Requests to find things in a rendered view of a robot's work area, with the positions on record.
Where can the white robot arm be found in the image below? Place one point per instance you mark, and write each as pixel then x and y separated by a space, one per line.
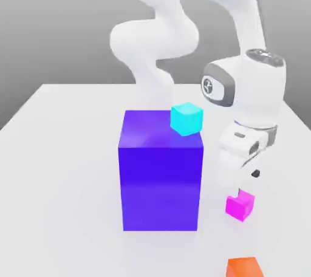
pixel 155 38

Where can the small magenta cube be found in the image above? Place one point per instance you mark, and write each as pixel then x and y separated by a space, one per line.
pixel 239 207

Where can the large purple box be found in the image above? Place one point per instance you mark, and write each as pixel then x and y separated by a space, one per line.
pixel 160 184

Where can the small cyan cube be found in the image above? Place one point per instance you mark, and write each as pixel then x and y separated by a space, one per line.
pixel 186 119

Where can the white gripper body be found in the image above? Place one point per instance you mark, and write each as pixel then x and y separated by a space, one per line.
pixel 232 172

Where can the small orange cube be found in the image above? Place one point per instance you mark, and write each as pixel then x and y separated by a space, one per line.
pixel 244 268

